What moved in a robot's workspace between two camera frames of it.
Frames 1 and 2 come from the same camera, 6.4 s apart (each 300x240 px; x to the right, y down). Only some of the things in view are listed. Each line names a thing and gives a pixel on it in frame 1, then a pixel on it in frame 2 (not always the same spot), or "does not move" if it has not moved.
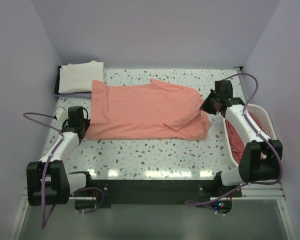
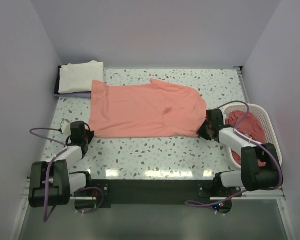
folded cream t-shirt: x=78 y=78 does not move
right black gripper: x=205 y=106 → x=201 y=132
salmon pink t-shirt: x=154 y=110 does not move
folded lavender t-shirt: x=82 y=95 does not move
